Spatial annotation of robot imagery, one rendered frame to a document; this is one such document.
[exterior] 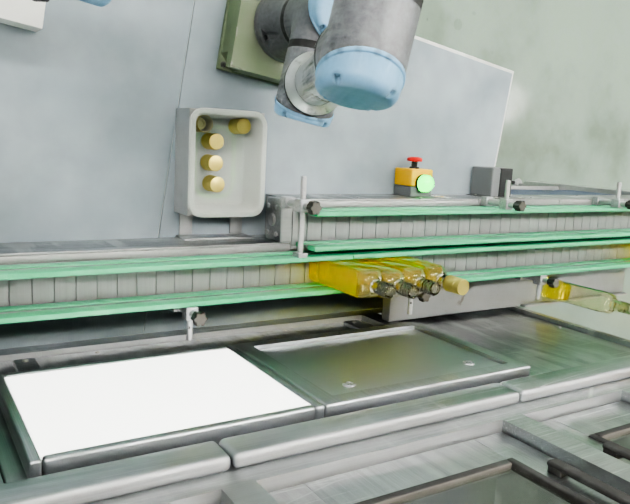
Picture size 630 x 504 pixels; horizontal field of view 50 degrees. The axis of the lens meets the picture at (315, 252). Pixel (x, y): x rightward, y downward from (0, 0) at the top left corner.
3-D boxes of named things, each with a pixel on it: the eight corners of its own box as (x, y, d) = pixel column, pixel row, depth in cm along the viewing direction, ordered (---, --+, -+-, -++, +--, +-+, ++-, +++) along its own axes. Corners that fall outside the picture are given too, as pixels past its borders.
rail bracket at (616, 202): (588, 204, 201) (629, 210, 190) (591, 180, 200) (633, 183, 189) (597, 204, 203) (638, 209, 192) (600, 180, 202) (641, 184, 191)
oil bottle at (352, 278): (307, 279, 152) (363, 301, 134) (308, 254, 151) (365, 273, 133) (328, 277, 155) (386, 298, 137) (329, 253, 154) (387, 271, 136)
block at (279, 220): (262, 238, 152) (277, 243, 146) (264, 196, 150) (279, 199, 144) (276, 237, 153) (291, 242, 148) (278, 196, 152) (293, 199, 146)
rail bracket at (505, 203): (477, 205, 177) (516, 211, 166) (479, 177, 175) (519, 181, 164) (488, 205, 179) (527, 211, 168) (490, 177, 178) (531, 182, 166)
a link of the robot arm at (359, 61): (340, 62, 138) (438, -7, 85) (323, 133, 139) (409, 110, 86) (283, 45, 136) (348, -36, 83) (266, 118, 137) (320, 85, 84)
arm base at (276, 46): (266, -25, 140) (289, -33, 132) (325, 7, 148) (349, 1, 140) (245, 45, 140) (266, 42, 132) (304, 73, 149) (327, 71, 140)
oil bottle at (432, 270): (369, 274, 161) (429, 294, 143) (371, 251, 160) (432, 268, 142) (388, 273, 164) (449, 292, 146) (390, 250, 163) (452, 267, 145)
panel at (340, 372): (-8, 391, 111) (29, 485, 83) (-8, 373, 110) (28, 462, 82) (414, 333, 158) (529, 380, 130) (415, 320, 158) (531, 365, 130)
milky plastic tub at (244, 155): (173, 212, 146) (188, 217, 139) (175, 107, 142) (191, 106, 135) (246, 211, 155) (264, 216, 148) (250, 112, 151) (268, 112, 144)
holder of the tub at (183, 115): (173, 236, 147) (186, 242, 141) (175, 108, 143) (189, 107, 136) (244, 234, 156) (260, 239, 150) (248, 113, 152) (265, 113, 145)
